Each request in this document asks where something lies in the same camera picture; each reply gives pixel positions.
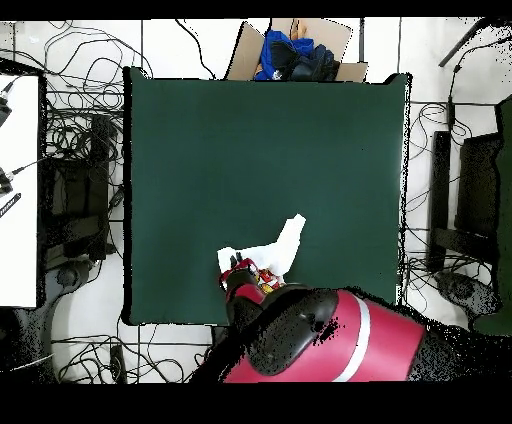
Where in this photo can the dark navy garment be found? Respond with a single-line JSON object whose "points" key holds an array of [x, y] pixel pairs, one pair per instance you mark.
{"points": [[316, 64]]}

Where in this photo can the black power strip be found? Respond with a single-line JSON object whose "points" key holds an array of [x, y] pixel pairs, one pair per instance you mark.
{"points": [[118, 362]]}

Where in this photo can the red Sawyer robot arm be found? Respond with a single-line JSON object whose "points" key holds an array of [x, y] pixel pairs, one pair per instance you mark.
{"points": [[384, 340]]}

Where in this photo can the brown cardboard box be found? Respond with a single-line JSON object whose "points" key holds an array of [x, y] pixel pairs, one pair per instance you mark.
{"points": [[244, 60]]}

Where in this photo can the white side table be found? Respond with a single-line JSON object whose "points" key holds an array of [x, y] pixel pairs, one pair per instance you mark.
{"points": [[20, 240]]}

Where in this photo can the white printed t-shirt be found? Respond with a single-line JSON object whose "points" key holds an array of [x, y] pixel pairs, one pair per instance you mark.
{"points": [[286, 244]]}

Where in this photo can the blue garment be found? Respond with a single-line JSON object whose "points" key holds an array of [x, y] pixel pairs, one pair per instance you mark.
{"points": [[276, 38]]}

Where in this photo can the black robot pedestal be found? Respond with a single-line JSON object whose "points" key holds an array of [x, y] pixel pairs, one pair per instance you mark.
{"points": [[218, 336]]}

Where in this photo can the black metal stand base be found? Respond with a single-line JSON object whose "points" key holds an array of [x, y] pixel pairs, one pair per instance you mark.
{"points": [[98, 160], [476, 180]]}

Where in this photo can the dark green table cloth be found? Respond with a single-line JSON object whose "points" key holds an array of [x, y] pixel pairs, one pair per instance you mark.
{"points": [[200, 140]]}

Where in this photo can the black camera device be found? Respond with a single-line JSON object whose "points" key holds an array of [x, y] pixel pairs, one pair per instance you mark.
{"points": [[4, 184], [3, 112]]}

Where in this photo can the dark metal rod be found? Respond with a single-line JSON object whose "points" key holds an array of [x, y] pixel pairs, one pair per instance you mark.
{"points": [[460, 44]]}

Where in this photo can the black label strip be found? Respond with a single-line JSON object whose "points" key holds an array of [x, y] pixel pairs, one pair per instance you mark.
{"points": [[10, 204]]}

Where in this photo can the grey pedestal leg with caster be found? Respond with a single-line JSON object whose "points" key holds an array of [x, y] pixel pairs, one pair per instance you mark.
{"points": [[66, 276], [464, 288]]}

